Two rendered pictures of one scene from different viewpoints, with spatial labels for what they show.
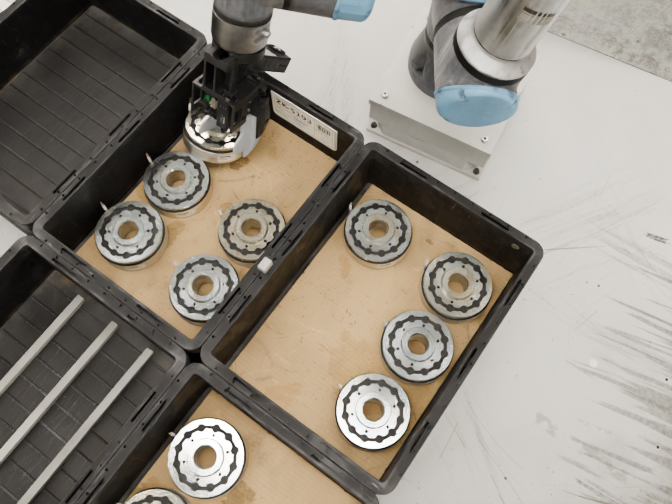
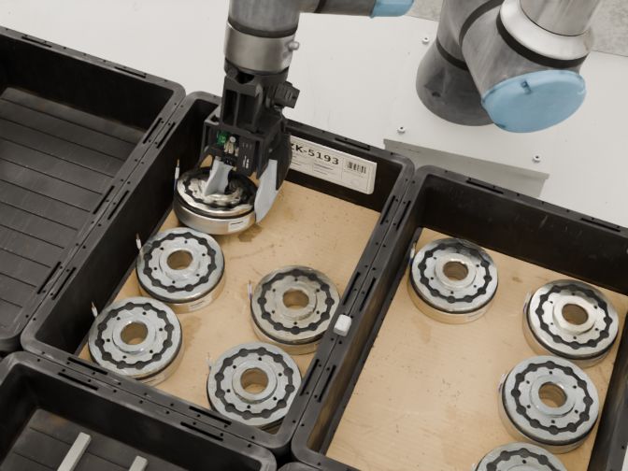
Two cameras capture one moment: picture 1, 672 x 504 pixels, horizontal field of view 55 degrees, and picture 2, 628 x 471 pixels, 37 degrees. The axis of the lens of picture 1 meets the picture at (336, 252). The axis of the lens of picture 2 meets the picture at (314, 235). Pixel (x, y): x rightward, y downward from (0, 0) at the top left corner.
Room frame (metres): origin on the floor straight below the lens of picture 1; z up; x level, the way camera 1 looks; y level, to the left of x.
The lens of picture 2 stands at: (-0.19, 0.24, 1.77)
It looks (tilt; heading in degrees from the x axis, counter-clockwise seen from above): 54 degrees down; 347
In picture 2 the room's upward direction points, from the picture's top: 2 degrees clockwise
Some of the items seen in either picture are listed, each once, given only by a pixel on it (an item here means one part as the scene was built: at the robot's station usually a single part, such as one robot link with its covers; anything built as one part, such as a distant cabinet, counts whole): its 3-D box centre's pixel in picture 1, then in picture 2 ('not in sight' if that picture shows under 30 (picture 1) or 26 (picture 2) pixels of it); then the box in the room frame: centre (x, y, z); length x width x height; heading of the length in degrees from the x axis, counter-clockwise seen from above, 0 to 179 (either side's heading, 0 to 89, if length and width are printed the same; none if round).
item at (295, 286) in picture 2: (251, 228); (295, 300); (0.37, 0.13, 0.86); 0.05 x 0.05 x 0.01
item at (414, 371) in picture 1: (417, 345); (550, 398); (0.20, -0.12, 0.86); 0.10 x 0.10 x 0.01
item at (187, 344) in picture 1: (204, 185); (232, 251); (0.41, 0.19, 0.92); 0.40 x 0.30 x 0.02; 146
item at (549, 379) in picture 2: (418, 344); (552, 395); (0.20, -0.12, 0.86); 0.05 x 0.05 x 0.01
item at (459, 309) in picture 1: (457, 284); (573, 317); (0.29, -0.18, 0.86); 0.10 x 0.10 x 0.01
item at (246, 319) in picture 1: (374, 313); (485, 369); (0.24, -0.06, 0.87); 0.40 x 0.30 x 0.11; 146
